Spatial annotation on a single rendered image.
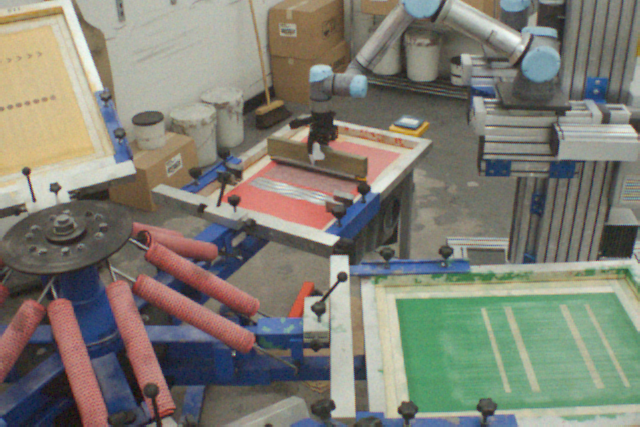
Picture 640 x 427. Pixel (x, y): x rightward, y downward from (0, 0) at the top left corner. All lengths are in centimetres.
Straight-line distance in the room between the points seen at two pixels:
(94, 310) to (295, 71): 414
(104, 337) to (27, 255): 27
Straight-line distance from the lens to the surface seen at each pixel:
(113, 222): 156
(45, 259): 148
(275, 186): 234
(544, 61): 212
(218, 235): 194
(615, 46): 253
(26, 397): 161
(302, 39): 537
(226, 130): 483
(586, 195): 274
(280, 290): 341
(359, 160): 230
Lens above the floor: 208
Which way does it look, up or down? 28 degrees down
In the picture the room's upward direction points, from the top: 2 degrees counter-clockwise
